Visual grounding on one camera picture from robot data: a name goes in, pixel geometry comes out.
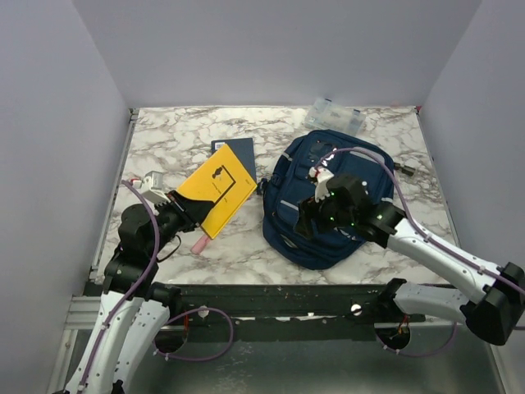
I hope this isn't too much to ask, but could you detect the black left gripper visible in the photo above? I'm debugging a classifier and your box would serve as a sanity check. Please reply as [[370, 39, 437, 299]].
[[148, 189, 215, 256]]

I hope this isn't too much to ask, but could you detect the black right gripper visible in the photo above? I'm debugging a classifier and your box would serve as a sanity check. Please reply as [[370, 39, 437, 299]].
[[293, 188, 356, 238]]

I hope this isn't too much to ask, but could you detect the navy blue student backpack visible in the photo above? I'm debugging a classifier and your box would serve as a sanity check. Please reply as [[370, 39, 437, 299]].
[[257, 130, 395, 270]]

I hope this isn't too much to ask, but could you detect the yellow paperback book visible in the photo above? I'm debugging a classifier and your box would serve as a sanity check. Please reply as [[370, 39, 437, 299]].
[[176, 144, 256, 239]]

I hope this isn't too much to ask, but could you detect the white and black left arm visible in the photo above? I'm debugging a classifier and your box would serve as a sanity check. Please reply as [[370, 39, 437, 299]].
[[63, 190, 214, 393]]

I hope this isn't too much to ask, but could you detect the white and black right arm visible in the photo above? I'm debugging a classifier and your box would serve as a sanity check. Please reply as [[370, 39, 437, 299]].
[[294, 167, 524, 346]]

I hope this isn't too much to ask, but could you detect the dark blue thin notebook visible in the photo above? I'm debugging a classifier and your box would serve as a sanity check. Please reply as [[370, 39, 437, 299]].
[[211, 138, 257, 181]]

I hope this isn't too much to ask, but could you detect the clear plastic screw organiser box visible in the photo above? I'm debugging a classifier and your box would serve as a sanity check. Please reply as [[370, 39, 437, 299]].
[[304, 98, 366, 135]]

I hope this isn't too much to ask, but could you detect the black and white cylinder tool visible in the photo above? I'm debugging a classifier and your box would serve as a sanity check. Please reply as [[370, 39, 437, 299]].
[[394, 162, 416, 176]]

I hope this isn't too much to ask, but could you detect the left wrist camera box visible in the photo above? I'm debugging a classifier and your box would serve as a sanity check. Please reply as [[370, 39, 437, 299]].
[[130, 171, 169, 204]]

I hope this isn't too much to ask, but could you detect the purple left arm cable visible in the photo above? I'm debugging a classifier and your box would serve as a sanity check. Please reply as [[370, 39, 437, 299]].
[[77, 179, 235, 387]]

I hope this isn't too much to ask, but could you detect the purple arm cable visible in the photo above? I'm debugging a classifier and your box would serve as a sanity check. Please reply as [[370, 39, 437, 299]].
[[317, 146, 525, 358], [77, 179, 235, 387]]

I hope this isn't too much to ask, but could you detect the aluminium front mounting rail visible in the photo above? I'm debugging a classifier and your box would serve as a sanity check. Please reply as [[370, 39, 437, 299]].
[[44, 282, 509, 394]]

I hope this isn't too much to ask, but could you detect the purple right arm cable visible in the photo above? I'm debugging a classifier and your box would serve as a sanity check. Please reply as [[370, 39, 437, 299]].
[[317, 146, 525, 358]]

